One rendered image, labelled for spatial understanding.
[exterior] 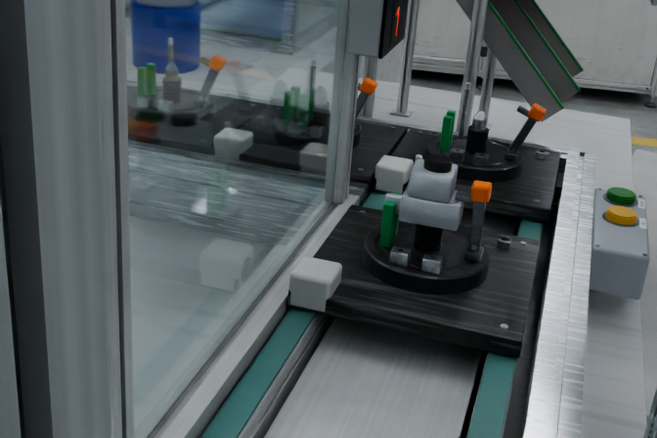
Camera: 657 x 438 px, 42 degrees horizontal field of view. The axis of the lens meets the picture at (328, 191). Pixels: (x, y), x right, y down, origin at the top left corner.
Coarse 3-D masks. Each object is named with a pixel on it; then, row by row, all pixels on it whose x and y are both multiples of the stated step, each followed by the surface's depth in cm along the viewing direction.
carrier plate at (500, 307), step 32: (352, 224) 104; (320, 256) 96; (352, 256) 97; (512, 256) 100; (352, 288) 90; (384, 288) 90; (480, 288) 92; (512, 288) 92; (352, 320) 88; (384, 320) 87; (416, 320) 86; (448, 320) 86; (480, 320) 86; (512, 320) 86; (512, 352) 84
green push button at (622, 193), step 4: (612, 188) 121; (616, 188) 121; (620, 188) 121; (624, 188) 121; (608, 192) 120; (612, 192) 120; (616, 192) 120; (620, 192) 120; (624, 192) 120; (628, 192) 120; (632, 192) 120; (608, 196) 120; (612, 196) 119; (616, 196) 119; (620, 196) 119; (624, 196) 119; (628, 196) 119; (632, 196) 119; (612, 200) 119; (616, 200) 119; (620, 200) 118; (624, 200) 118; (628, 200) 118; (632, 200) 118
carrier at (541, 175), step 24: (480, 120) 123; (408, 144) 132; (432, 144) 127; (456, 144) 128; (480, 144) 124; (504, 144) 130; (384, 168) 118; (408, 168) 118; (480, 168) 119; (504, 168) 120; (528, 168) 126; (552, 168) 127; (384, 192) 119; (504, 192) 117; (528, 192) 118; (552, 192) 119; (528, 216) 114
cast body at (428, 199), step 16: (416, 160) 94; (432, 160) 91; (448, 160) 91; (416, 176) 91; (432, 176) 90; (448, 176) 90; (416, 192) 91; (432, 192) 91; (448, 192) 90; (400, 208) 93; (416, 208) 92; (432, 208) 91; (448, 208) 91; (432, 224) 92; (448, 224) 92
